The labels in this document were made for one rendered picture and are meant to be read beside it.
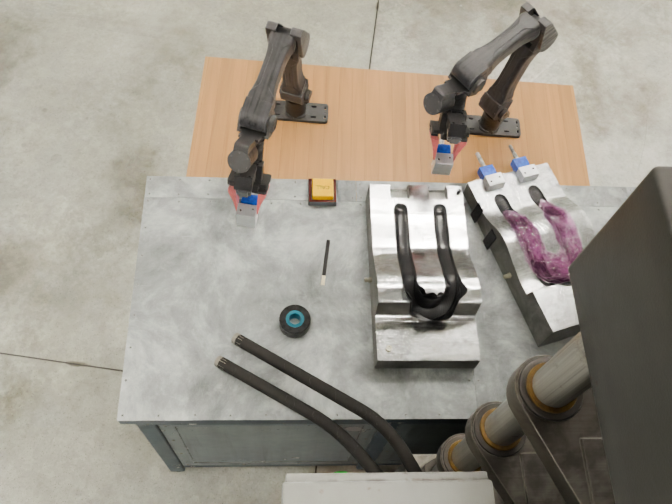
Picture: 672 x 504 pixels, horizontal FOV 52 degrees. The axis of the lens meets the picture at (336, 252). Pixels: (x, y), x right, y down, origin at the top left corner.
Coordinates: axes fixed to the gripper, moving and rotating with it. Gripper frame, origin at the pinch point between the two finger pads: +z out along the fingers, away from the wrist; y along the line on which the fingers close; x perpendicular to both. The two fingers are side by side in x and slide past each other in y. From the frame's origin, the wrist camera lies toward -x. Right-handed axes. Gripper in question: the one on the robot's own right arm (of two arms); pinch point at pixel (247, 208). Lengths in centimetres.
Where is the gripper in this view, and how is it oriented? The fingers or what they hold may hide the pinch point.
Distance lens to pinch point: 177.7
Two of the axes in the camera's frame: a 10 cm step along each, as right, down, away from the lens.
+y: 9.9, 1.5, 0.1
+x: 0.7, -5.2, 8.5
